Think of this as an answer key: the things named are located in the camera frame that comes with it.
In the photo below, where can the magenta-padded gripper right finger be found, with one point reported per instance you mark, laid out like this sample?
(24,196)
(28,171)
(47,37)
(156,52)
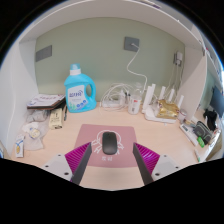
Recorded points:
(165,165)

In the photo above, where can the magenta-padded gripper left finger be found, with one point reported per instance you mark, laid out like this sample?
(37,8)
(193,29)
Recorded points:
(58,165)

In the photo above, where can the black computer mouse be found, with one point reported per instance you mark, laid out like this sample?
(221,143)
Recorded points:
(109,143)

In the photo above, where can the pink mouse pad with drawing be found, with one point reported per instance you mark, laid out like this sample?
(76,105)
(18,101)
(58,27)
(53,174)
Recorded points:
(128,136)

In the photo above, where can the white device with screen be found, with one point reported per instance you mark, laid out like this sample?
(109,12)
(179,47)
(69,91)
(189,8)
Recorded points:
(188,133)

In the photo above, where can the clear plastic bag of items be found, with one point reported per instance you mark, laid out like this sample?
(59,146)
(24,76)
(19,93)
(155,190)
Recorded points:
(35,131)

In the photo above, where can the small yellow box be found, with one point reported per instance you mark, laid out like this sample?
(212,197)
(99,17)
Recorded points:
(56,119)

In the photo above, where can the black zip pouch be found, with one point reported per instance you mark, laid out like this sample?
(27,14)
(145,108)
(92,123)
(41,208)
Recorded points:
(202,131)

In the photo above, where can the small white round can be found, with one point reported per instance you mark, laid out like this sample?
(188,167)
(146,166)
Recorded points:
(182,116)

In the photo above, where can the white router with antennas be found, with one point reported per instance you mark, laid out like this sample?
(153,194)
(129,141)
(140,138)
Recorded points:
(150,115)

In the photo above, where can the gold foil snack bag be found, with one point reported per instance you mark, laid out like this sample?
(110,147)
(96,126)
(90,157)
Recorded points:
(167,110)

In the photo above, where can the flat book stack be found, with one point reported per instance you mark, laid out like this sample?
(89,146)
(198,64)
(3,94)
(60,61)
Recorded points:
(45,101)

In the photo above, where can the clear plastic bottle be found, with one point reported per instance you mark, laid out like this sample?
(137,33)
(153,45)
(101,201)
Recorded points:
(135,106)

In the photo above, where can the blue detergent bottle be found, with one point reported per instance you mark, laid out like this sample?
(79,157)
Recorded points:
(77,95)

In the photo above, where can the black monitor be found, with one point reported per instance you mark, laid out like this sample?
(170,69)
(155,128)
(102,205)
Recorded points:
(218,101)

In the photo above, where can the white wall charger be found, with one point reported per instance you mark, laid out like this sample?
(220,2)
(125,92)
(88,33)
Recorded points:
(179,58)

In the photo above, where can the grey blank wall plate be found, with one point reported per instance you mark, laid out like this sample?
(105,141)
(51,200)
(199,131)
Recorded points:
(44,53)

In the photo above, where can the grey wall socket plate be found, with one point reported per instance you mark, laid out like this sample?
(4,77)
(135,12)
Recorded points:
(129,44)

